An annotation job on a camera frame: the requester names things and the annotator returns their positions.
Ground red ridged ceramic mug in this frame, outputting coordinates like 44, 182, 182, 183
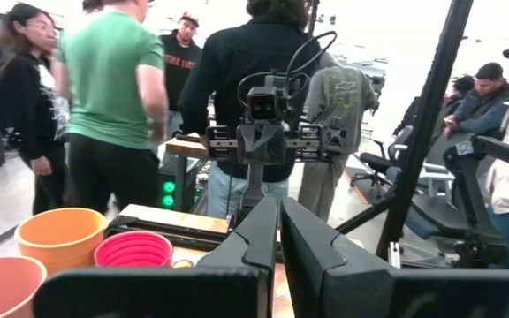
94, 230, 175, 269

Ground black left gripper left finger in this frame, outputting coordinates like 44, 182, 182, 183
33, 196, 280, 318

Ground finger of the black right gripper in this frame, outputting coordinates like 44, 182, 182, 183
236, 123, 263, 167
262, 123, 289, 167

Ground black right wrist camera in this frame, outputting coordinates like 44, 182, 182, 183
245, 74, 289, 123

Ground salmon plastic cup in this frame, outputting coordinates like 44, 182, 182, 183
0, 255, 48, 318

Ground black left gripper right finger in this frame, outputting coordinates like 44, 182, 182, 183
280, 197, 509, 318

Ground black office chair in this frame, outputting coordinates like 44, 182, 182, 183
350, 125, 419, 200

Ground wooden workbench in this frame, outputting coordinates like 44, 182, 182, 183
163, 134, 214, 213

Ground orange plastic cup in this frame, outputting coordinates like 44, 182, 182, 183
14, 207, 108, 277

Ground black box green lights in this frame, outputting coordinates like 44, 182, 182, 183
156, 158, 203, 214

